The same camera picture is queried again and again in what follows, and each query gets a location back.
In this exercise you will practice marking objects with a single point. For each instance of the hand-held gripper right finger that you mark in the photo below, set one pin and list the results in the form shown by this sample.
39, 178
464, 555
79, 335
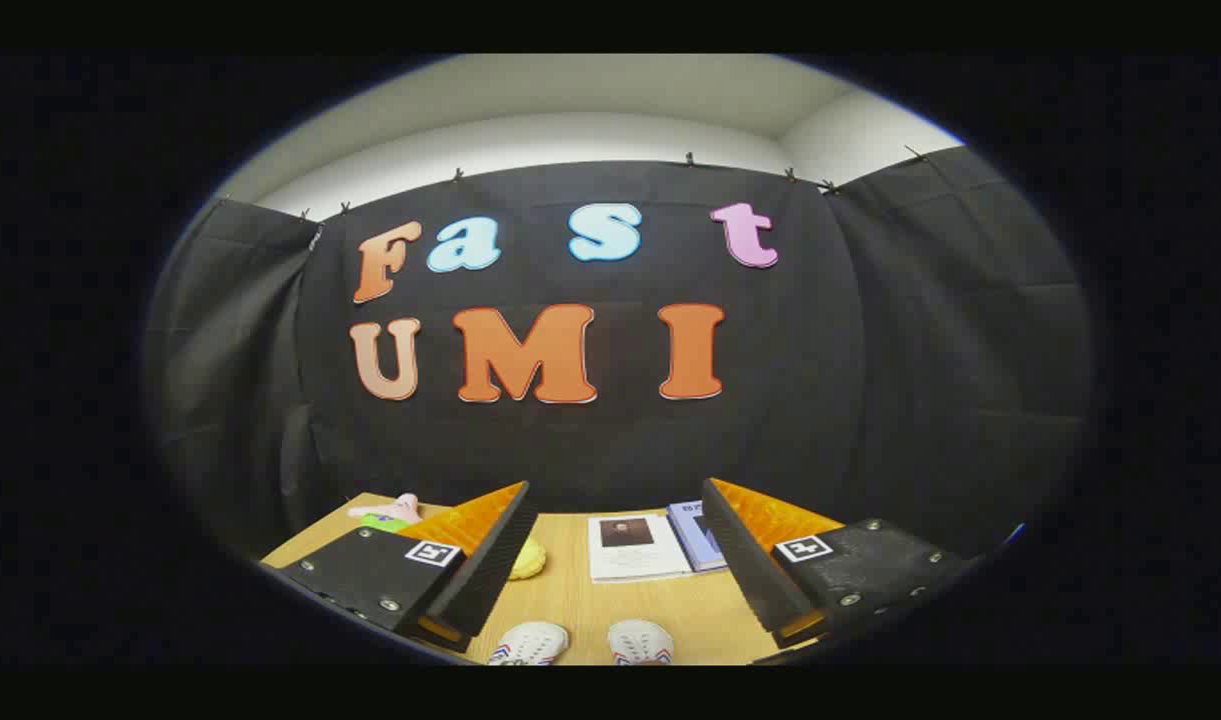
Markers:
740, 560

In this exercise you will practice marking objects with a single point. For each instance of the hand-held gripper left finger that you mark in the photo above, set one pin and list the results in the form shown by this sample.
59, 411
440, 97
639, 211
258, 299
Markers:
490, 570

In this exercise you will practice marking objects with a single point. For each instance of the white shoe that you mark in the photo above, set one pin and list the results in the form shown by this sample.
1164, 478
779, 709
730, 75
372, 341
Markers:
530, 643
640, 641

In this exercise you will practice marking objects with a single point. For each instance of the yellow fluffy ball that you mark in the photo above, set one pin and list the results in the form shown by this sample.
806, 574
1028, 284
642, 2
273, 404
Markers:
528, 560

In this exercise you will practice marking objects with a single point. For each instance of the blue book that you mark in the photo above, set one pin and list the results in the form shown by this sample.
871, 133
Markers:
695, 535

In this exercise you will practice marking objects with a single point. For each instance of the white book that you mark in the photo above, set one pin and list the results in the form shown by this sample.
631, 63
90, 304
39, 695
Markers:
635, 560

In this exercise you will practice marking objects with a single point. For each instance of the pink green plush toy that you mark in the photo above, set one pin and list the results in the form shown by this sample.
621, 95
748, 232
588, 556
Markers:
395, 512

